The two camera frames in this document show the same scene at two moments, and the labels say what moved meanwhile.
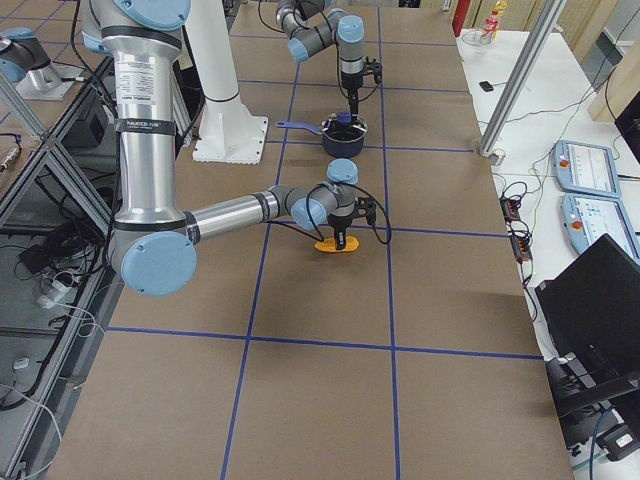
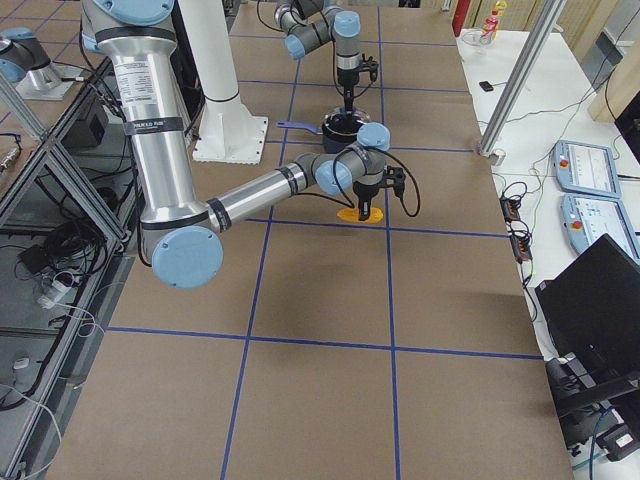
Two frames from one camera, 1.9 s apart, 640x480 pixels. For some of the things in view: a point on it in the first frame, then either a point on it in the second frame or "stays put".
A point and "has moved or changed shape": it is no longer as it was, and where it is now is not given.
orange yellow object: (330, 245) has moved or changed shape
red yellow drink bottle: (489, 30) stays put
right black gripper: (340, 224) to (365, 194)
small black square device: (486, 86) stays put
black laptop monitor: (590, 311) stays put
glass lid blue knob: (344, 126) has moved or changed shape
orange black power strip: (521, 242) stays put
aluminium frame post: (545, 22) stays put
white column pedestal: (228, 133) stays put
